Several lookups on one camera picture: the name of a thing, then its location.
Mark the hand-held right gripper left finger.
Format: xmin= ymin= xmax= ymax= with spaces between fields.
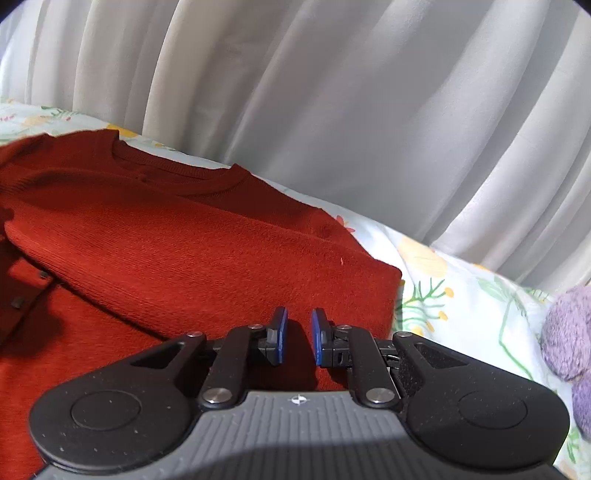
xmin=130 ymin=306 xmax=289 ymax=411

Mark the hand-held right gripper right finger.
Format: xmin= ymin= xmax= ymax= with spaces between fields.
xmin=311 ymin=308 xmax=455 ymax=409

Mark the red knit sweater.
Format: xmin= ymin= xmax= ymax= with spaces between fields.
xmin=0 ymin=128 xmax=403 ymax=480

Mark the floral bed sheet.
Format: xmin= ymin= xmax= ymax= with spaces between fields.
xmin=0 ymin=98 xmax=591 ymax=480

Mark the white curtain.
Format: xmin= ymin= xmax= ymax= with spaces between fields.
xmin=0 ymin=0 xmax=591 ymax=296

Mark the purple plush toy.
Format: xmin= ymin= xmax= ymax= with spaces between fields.
xmin=540 ymin=285 xmax=591 ymax=440

